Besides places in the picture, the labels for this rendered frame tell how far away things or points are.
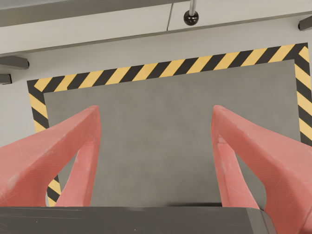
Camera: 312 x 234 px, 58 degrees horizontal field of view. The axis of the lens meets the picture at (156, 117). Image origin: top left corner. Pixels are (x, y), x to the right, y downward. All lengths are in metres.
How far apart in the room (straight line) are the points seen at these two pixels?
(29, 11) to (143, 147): 0.92
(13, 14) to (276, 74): 1.07
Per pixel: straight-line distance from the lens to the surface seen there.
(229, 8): 0.65
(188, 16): 0.26
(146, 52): 1.18
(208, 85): 1.19
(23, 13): 0.37
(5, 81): 1.27
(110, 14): 0.55
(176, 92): 1.17
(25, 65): 1.24
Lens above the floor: 1.17
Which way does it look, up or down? 84 degrees down
